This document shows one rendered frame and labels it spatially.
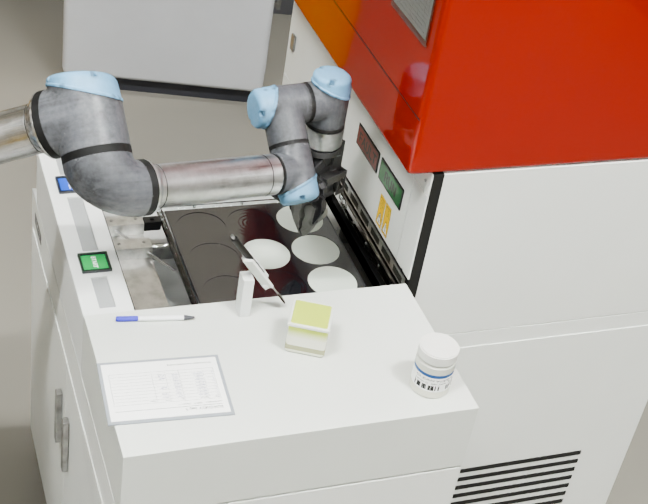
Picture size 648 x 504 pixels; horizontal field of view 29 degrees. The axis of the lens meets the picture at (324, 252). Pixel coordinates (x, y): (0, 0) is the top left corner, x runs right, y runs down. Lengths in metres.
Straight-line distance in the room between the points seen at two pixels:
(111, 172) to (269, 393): 0.46
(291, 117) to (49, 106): 0.46
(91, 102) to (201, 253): 0.58
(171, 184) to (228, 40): 2.60
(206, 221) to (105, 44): 2.16
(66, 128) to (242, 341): 0.50
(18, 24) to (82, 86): 3.21
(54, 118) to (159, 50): 2.65
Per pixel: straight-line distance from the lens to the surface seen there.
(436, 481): 2.32
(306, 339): 2.21
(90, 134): 2.05
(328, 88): 2.31
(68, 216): 2.51
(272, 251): 2.57
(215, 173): 2.16
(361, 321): 2.33
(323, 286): 2.50
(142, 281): 2.48
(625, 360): 2.89
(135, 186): 2.06
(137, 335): 2.23
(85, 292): 2.32
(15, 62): 5.00
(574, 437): 3.00
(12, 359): 3.62
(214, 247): 2.56
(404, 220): 2.42
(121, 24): 4.67
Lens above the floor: 2.43
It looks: 36 degrees down
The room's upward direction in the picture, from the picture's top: 10 degrees clockwise
